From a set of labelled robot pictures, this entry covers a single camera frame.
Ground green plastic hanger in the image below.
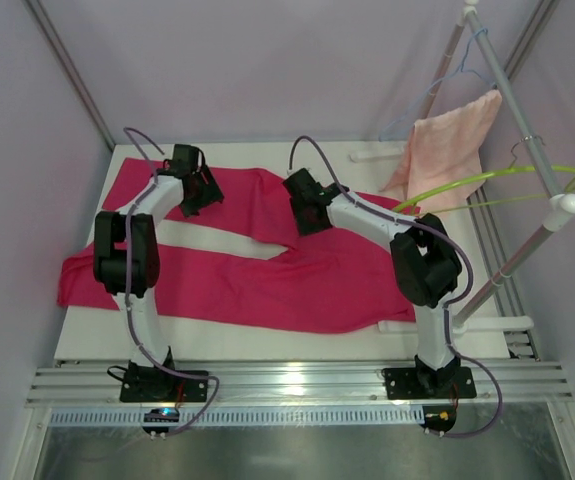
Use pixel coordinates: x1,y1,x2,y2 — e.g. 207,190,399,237
393,166,549,216

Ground left electronics board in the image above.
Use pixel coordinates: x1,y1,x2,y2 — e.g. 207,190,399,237
141,407,180,440

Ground electronics board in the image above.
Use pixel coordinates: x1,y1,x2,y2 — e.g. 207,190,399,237
141,407,180,440
420,404,457,436

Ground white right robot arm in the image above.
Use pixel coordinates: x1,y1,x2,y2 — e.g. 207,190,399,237
283,169,462,401

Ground blue wire hanger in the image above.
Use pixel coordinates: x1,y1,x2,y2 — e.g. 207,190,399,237
377,24,497,142

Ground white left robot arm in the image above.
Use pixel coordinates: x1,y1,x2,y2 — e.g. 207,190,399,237
93,144,224,400

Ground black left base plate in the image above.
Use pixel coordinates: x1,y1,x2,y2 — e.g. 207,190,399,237
119,362,209,403

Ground right electronics board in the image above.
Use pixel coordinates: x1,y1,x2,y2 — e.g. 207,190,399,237
420,404,457,436

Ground light pink towel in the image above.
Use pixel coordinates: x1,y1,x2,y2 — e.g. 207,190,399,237
382,90,502,200

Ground pink trousers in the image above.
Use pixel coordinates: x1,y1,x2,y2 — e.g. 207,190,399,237
55,156,423,335

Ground white clothes rack frame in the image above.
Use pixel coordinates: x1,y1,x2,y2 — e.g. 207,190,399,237
349,0,575,335

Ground slotted cable duct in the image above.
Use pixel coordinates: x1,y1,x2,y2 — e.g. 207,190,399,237
48,404,422,428

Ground aluminium front rail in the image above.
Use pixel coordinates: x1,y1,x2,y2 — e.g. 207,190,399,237
25,359,573,407

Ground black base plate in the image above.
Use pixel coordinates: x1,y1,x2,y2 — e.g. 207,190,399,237
119,362,209,403
381,366,477,400

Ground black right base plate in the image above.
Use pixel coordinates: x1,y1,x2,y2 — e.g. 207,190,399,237
381,366,477,400

